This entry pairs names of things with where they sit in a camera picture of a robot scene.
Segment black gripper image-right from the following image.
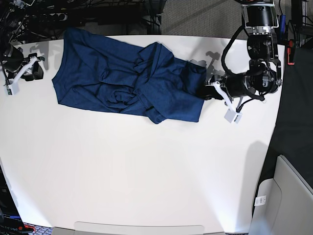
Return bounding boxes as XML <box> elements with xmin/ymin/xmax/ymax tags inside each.
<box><xmin>196</xmin><ymin>75</ymin><xmax>246</xmax><ymax>100</ymax></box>

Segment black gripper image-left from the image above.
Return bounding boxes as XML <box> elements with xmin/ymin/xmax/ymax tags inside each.
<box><xmin>2</xmin><ymin>50</ymin><xmax>44</xmax><ymax>81</ymax></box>

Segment blue long-sleeve T-shirt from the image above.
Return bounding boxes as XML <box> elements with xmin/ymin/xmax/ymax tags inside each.
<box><xmin>52</xmin><ymin>28</ymin><xmax>206</xmax><ymax>124</ymax></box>

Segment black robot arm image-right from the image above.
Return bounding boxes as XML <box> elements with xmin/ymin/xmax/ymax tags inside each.
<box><xmin>197</xmin><ymin>0</ymin><xmax>282</xmax><ymax>101</ymax></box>

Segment black power strip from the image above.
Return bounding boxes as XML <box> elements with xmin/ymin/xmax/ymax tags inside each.
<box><xmin>38</xmin><ymin>13</ymin><xmax>68</xmax><ymax>22</ymax></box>

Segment red and black clamp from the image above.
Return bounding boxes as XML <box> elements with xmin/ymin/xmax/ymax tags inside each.
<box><xmin>287</xmin><ymin>39</ymin><xmax>295</xmax><ymax>65</ymax></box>

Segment black cloth side table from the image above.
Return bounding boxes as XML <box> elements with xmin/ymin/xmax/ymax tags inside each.
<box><xmin>259</xmin><ymin>48</ymin><xmax>313</xmax><ymax>186</ymax></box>

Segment grey plastic bin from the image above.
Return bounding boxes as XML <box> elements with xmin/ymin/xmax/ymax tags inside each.
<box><xmin>248</xmin><ymin>155</ymin><xmax>313</xmax><ymax>235</ymax></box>

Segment black box with red label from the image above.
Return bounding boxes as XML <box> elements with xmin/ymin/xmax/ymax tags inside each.
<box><xmin>0</xmin><ymin>169</ymin><xmax>23</xmax><ymax>235</ymax></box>

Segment grey tray at table edge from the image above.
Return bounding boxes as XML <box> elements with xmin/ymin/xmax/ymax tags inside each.
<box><xmin>52</xmin><ymin>220</ymin><xmax>225</xmax><ymax>235</ymax></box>

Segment tangled black cables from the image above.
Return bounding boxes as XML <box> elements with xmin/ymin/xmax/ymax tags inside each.
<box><xmin>14</xmin><ymin>4</ymin><xmax>64</xmax><ymax>42</ymax></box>

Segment blue handled tool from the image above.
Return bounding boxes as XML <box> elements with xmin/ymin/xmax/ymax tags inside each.
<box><xmin>279</xmin><ymin>14</ymin><xmax>286</xmax><ymax>38</ymax></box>

